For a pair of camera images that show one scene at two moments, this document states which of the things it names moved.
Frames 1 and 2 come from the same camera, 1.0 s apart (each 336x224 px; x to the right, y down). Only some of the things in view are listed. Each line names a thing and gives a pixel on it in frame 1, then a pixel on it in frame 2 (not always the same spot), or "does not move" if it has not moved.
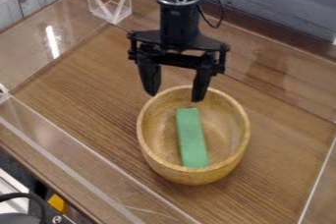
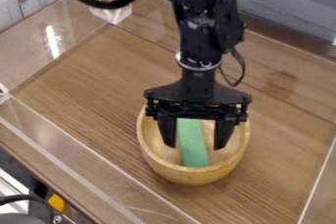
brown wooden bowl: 225,125 does not move
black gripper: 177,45 -> 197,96
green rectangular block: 193,148 does not move
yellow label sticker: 56,201 does not move
